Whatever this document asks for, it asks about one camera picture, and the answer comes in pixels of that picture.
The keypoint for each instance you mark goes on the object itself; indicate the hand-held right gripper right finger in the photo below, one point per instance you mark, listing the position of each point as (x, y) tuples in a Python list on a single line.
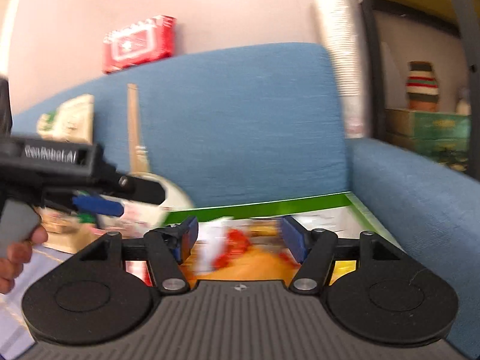
[(292, 238)]

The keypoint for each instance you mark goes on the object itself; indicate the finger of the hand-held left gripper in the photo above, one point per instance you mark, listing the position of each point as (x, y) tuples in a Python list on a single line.
[(97, 204), (138, 189)]

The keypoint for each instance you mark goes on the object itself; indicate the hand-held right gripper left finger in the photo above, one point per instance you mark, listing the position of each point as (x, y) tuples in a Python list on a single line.
[(191, 234)]

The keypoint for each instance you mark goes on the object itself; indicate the white snack packet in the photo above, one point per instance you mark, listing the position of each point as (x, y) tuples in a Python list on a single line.
[(212, 243)]

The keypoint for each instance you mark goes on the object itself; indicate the green cardboard box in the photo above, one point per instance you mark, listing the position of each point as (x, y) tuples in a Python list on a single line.
[(262, 206)]

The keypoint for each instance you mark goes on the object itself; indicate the red chip packet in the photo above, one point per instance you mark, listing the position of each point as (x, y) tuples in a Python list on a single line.
[(236, 243)]

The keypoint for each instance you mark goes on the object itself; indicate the orange snack packet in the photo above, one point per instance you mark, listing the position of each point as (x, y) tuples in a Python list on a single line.
[(255, 268)]

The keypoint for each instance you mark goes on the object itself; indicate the person's left hand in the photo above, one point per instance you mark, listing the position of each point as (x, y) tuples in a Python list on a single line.
[(15, 262)]

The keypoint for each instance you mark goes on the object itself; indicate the large beige grain pouch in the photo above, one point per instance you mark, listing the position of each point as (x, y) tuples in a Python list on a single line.
[(71, 120)]

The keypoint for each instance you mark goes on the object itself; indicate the round white hand fan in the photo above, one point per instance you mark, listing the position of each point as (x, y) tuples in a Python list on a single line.
[(137, 138)]

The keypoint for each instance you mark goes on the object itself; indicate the blue sofa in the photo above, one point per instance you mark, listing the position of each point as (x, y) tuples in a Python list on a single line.
[(243, 120)]

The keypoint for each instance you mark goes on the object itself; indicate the red wet wipes pack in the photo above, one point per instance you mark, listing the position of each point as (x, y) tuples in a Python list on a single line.
[(138, 45)]

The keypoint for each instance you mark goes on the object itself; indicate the green carton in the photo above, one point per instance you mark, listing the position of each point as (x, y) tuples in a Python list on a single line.
[(438, 131)]

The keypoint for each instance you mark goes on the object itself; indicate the metal storage shelf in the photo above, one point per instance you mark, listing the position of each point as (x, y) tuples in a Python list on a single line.
[(369, 63)]

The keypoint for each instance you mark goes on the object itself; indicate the stack of paper cups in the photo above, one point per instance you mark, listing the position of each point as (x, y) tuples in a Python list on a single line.
[(337, 45)]

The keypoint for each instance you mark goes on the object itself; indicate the striped vase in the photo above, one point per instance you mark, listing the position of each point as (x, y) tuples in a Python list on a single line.
[(422, 86)]

